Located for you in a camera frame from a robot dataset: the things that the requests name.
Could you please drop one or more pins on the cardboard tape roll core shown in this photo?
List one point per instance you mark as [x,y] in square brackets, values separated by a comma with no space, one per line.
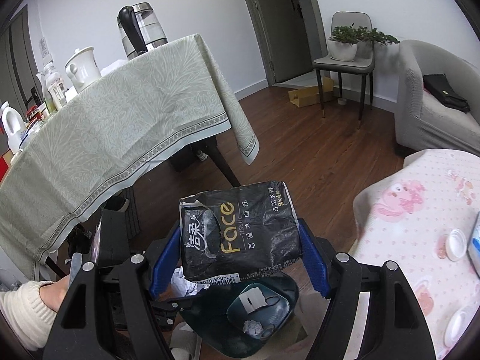
[272,316]

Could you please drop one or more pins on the blue wet wipes pack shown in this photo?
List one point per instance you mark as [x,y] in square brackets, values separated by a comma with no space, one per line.
[474,247]

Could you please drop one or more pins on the white paper ball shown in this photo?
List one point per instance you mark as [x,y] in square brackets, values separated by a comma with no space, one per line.
[181,287]

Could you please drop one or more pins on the white ceramic mug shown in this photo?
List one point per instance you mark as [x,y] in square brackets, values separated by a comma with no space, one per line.
[82,69]

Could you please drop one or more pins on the cardboard box on floor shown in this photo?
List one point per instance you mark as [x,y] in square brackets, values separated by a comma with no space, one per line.
[305,97]

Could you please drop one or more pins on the teal trash bin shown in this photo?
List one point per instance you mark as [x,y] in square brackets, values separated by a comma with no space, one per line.
[217,315]

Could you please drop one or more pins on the white torn cardboard package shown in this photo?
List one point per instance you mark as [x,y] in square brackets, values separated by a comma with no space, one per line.
[252,299]

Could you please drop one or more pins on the beige floor rug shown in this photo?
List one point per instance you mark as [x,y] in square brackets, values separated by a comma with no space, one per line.
[295,339]

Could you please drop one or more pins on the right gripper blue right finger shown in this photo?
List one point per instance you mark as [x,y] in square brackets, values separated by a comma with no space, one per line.
[316,256]

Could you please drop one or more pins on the pink patterned round tablecloth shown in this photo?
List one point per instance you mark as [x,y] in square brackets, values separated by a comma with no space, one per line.
[407,217]

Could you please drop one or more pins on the black handbag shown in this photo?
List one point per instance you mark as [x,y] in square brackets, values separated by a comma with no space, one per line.
[439,86]

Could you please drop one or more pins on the green patterned tablecloth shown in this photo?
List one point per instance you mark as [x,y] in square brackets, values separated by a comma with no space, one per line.
[121,127]

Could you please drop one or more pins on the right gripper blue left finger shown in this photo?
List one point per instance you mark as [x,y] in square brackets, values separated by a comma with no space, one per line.
[163,256]

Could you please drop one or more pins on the person left hand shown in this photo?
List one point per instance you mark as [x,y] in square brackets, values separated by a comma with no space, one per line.
[53,294]

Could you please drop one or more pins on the white plastic lid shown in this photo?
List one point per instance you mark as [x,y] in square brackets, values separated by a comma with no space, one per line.
[456,245]
[457,325]

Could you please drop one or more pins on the dark grey door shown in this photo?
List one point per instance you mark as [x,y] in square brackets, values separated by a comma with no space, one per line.
[286,36]

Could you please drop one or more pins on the black table leg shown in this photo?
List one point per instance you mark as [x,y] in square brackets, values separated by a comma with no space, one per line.
[211,149]

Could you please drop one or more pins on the white slipper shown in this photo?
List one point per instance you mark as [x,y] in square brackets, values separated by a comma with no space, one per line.
[185,344]

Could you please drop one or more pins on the potted green plant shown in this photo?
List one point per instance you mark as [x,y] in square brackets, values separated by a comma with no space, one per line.
[344,40]

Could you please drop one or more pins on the grey armchair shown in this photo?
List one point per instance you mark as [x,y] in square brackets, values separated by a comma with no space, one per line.
[437,104]

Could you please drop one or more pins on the grey dining chair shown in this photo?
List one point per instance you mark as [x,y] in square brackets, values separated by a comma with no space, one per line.
[363,65]

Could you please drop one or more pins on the glass electric kettle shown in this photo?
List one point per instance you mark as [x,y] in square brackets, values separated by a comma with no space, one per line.
[140,29]

